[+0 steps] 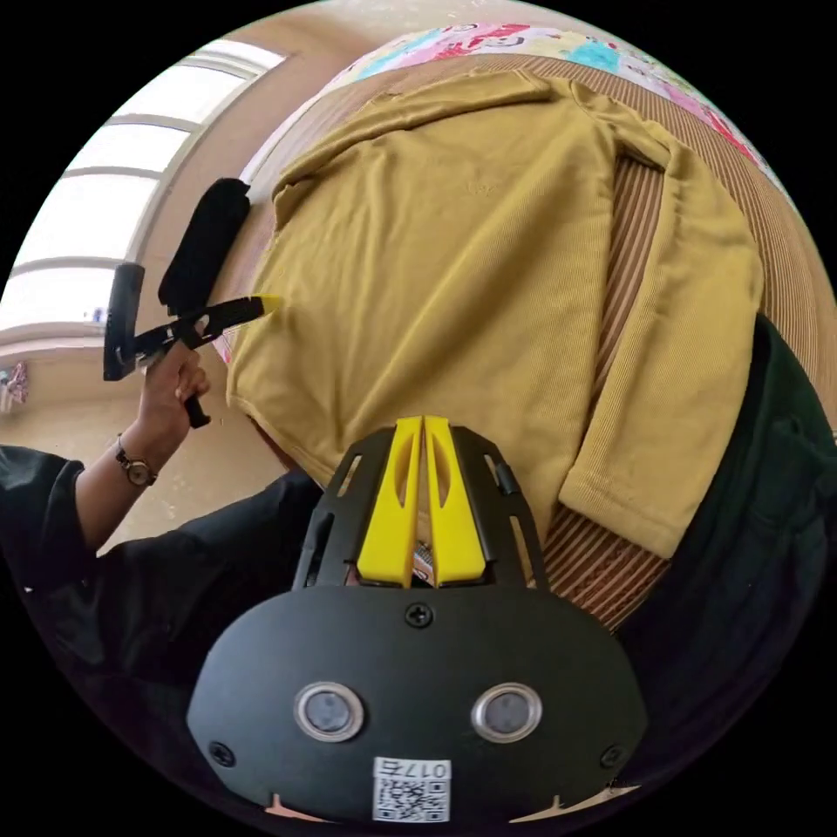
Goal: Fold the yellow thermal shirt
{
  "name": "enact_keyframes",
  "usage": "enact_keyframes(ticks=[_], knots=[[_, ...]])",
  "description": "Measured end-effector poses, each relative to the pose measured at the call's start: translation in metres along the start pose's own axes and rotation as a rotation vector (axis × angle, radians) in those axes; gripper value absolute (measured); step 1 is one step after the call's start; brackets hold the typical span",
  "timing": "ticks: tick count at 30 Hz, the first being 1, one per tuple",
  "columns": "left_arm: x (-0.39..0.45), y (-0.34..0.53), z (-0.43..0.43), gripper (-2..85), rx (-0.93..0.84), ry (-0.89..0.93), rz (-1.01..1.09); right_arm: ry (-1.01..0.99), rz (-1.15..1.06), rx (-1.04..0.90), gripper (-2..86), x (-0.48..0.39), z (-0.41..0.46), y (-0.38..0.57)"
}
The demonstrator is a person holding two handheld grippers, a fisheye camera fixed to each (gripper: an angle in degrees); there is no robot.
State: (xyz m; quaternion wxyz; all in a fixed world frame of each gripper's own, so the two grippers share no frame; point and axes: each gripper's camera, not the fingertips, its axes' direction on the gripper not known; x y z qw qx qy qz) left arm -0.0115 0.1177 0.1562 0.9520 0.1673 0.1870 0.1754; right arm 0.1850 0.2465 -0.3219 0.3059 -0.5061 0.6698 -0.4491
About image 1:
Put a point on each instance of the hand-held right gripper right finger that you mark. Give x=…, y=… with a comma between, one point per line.
x=454, y=530

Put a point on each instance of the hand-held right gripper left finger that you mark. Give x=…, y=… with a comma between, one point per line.
x=386, y=523

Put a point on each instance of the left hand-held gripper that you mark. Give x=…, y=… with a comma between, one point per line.
x=196, y=327

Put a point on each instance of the yellow thermal shirt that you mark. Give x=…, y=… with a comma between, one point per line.
x=458, y=261

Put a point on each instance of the person's left forearm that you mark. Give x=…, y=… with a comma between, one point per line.
x=111, y=497

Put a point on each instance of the person's left hand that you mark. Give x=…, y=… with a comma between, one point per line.
x=163, y=405

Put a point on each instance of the black fuzzy cloth roll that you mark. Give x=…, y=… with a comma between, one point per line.
x=203, y=248

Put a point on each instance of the window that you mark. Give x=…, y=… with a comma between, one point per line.
x=98, y=216

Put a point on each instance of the person's body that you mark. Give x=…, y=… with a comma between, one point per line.
x=163, y=601

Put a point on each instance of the dark green garment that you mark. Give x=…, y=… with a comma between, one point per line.
x=752, y=523

